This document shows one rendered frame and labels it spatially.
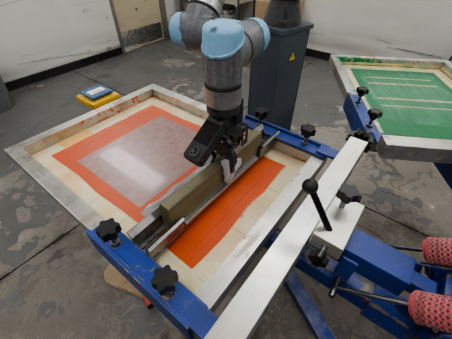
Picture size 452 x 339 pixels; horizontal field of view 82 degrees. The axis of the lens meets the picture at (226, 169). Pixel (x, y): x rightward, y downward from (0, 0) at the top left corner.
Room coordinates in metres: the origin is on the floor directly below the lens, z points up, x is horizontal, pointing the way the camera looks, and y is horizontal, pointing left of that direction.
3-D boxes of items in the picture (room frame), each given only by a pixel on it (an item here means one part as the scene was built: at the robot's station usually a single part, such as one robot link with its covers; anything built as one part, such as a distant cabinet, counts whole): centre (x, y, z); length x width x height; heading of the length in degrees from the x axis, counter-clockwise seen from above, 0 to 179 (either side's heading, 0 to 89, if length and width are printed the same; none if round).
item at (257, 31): (0.60, -0.03, 1.31); 0.11 x 0.11 x 0.08; 61
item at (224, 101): (0.50, 0.01, 1.23); 0.08 x 0.08 x 0.05
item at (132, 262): (0.24, 0.17, 0.97); 0.30 x 0.05 x 0.07; 52
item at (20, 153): (0.61, 0.18, 0.97); 0.79 x 0.58 x 0.04; 52
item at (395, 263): (0.27, -0.26, 1.02); 0.17 x 0.06 x 0.05; 52
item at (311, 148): (0.68, -0.18, 0.97); 0.30 x 0.05 x 0.07; 52
